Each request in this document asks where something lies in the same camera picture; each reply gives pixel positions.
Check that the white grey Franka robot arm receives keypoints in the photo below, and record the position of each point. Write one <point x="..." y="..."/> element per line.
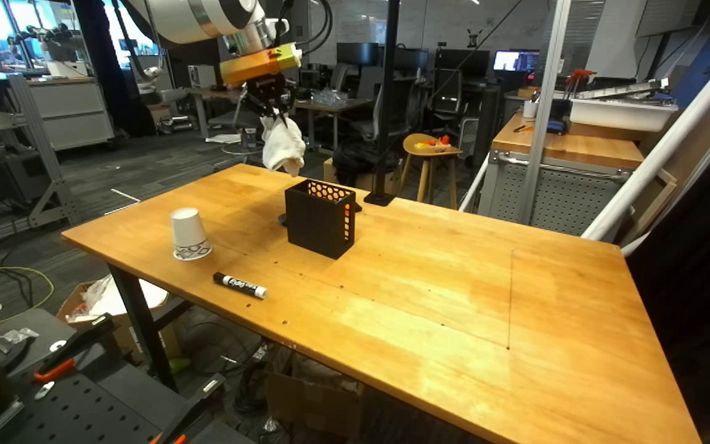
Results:
<point x="199" y="19"/>

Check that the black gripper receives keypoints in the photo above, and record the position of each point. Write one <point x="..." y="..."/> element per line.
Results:
<point x="273" y="94"/>

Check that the black white marker pen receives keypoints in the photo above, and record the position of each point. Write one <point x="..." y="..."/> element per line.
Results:
<point x="240" y="285"/>

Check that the small cardboard box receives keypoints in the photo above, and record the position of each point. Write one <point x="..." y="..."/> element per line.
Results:
<point x="315" y="403"/>

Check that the black pole stand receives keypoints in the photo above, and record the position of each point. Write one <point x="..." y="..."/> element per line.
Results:
<point x="388" y="100"/>

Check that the black perforated box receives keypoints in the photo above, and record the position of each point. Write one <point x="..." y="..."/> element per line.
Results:
<point x="320" y="222"/>

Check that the thin white pole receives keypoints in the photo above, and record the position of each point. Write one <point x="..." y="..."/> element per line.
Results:
<point x="473" y="183"/>

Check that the white cloth towel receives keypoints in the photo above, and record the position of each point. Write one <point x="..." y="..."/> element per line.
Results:
<point x="282" y="146"/>

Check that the white paper cup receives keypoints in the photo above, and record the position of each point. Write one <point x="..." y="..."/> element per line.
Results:
<point x="189" y="238"/>

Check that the red yellow toy block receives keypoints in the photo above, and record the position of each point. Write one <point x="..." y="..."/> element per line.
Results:
<point x="431" y="144"/>

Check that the yellow wrist camera box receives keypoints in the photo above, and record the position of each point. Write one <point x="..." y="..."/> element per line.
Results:
<point x="261" y="65"/>

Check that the lit computer monitor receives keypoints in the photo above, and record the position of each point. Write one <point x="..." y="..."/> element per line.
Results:
<point x="517" y="59"/>

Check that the round wooden stool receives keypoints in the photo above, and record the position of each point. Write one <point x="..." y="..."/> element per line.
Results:
<point x="431" y="149"/>

